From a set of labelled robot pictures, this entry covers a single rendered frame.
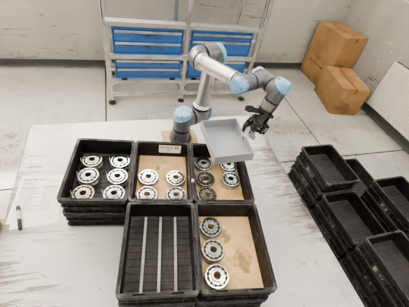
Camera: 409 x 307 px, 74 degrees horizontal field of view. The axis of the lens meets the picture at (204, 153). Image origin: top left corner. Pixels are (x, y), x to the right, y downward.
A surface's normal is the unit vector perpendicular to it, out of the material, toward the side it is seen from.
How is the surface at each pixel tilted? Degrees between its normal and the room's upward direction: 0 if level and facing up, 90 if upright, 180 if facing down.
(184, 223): 0
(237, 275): 0
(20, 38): 90
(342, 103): 90
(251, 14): 90
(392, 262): 0
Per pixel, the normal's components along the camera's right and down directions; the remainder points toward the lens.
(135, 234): 0.14, -0.70
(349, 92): 0.06, 0.69
